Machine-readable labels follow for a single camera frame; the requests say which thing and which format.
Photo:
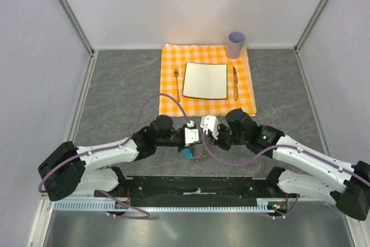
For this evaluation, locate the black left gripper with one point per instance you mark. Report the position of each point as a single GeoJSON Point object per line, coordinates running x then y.
{"type": "Point", "coordinates": [182, 146]}

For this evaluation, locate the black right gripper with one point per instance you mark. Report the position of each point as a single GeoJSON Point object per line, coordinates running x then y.
{"type": "Point", "coordinates": [218, 142]}

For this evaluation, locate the metal key organizer blue handle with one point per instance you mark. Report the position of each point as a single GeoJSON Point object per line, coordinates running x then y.
{"type": "Point", "coordinates": [194, 153]}

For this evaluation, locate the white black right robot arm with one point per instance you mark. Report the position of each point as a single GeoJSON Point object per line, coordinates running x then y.
{"type": "Point", "coordinates": [337, 182]}

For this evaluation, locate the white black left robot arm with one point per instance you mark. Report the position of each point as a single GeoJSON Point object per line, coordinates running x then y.
{"type": "Point", "coordinates": [74, 169]}

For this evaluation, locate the orange white checkered cloth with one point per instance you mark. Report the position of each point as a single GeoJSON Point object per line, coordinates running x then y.
{"type": "Point", "coordinates": [177, 56]}

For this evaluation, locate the gold knife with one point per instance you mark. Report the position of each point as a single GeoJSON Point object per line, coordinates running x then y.
{"type": "Point", "coordinates": [235, 75]}

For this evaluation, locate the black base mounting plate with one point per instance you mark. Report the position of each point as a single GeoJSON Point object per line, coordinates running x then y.
{"type": "Point", "coordinates": [194, 192]}

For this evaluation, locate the white square plate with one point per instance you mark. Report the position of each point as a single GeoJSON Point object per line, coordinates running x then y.
{"type": "Point", "coordinates": [205, 81]}

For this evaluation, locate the lilac plastic cup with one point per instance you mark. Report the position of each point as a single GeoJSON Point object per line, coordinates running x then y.
{"type": "Point", "coordinates": [236, 41]}

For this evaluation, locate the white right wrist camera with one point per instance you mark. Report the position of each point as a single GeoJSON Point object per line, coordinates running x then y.
{"type": "Point", "coordinates": [210, 124]}

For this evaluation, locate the light blue cable duct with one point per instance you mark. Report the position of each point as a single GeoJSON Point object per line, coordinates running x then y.
{"type": "Point", "coordinates": [112, 206]}

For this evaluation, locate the left aluminium frame post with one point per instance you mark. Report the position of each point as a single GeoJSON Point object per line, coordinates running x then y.
{"type": "Point", "coordinates": [76, 26]}

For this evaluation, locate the aluminium frame post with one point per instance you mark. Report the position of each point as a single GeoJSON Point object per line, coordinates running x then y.
{"type": "Point", "coordinates": [311, 24]}
{"type": "Point", "coordinates": [76, 26]}

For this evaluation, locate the right aluminium frame post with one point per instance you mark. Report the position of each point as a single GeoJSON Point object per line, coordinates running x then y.
{"type": "Point", "coordinates": [311, 24]}

